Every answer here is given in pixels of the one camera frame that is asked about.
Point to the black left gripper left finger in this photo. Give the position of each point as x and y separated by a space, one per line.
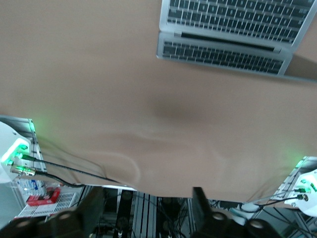
81 215

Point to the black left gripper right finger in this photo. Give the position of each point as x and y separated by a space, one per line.
205 223

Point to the brown table cover sheet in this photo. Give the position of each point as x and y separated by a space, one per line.
99 74

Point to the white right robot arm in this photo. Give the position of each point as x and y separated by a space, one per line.
309 198

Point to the white perforated basket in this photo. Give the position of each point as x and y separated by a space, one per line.
64 201

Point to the grey laptop with black keyboard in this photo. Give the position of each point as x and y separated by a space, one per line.
235 19

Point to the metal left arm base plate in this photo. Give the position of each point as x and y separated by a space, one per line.
37 148

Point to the aluminium frame profile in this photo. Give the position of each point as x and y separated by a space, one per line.
146 218

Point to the red and white box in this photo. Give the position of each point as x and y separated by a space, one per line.
44 198

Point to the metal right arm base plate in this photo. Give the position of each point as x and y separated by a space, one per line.
294 173

